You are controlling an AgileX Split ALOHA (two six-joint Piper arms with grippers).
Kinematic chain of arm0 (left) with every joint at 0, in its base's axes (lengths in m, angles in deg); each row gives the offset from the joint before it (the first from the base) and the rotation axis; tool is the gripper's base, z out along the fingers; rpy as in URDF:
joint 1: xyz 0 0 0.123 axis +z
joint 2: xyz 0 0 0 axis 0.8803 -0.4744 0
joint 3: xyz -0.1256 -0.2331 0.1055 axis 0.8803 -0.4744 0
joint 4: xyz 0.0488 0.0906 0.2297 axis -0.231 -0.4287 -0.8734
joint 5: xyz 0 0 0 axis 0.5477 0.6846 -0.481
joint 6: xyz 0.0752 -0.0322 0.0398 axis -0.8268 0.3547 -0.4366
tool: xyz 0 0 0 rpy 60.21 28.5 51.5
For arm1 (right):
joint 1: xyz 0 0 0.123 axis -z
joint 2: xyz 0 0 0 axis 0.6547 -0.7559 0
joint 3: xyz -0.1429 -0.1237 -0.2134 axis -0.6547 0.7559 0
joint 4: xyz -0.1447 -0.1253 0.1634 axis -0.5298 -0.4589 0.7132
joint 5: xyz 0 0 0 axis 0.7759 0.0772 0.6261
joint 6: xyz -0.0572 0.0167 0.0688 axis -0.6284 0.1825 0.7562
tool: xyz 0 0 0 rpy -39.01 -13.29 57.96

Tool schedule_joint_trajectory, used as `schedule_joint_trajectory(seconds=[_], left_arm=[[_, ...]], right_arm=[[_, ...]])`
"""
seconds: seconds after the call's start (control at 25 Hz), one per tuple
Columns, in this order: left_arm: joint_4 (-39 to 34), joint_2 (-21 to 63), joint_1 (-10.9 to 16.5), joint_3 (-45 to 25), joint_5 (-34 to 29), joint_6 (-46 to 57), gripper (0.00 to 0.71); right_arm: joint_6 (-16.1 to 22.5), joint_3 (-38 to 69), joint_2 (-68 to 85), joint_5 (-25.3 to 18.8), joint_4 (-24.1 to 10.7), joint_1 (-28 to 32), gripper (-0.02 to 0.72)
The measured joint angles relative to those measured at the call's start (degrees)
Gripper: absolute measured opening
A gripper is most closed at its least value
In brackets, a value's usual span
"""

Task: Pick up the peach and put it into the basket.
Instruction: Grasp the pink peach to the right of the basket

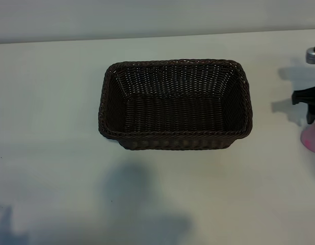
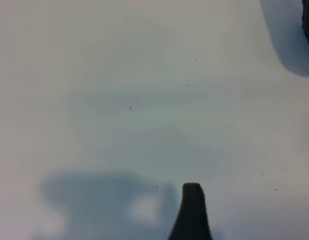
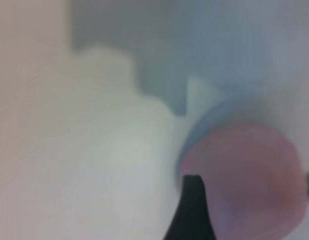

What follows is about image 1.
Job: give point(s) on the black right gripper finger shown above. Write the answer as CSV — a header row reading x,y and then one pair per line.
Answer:
x,y
314,114
306,97

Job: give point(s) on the pink peach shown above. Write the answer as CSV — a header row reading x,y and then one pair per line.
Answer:
x,y
313,140

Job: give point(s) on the dark brown wicker basket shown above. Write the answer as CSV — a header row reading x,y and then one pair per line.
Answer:
x,y
172,114

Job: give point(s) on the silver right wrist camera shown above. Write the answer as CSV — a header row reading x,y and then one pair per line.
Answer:
x,y
313,57

